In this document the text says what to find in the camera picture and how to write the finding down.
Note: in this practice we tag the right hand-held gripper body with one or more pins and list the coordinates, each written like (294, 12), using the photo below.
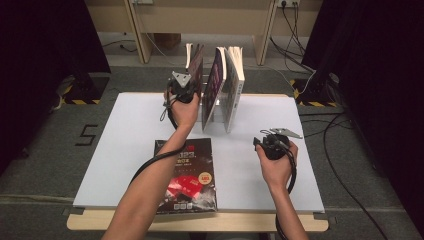
(276, 148)

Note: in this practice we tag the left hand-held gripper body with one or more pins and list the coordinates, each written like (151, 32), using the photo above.
(181, 91)

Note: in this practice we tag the clear acrylic book rack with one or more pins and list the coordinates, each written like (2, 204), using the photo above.
(218, 111)

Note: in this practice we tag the thick white book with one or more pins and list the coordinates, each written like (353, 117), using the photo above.
(233, 90)

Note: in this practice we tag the black and red magazine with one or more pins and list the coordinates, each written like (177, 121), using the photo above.
(190, 186)

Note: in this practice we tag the person's left hand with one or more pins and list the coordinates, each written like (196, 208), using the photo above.
(185, 113)

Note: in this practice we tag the person's right hand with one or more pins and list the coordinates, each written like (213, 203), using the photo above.
(280, 173)

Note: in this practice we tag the black yellow striped stand base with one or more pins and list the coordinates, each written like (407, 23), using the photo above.
(315, 91)
(86, 88)

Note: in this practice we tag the beige wooden desk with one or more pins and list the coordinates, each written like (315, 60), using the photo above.
(200, 20)

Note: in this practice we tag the light wooden table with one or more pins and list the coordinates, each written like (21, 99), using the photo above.
(233, 222)

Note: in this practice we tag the black curtain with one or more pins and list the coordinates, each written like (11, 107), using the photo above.
(383, 83)

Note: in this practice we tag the black monitor panel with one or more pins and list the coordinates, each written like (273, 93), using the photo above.
(40, 66)

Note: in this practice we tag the white wall socket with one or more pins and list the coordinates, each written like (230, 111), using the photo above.
(288, 2)

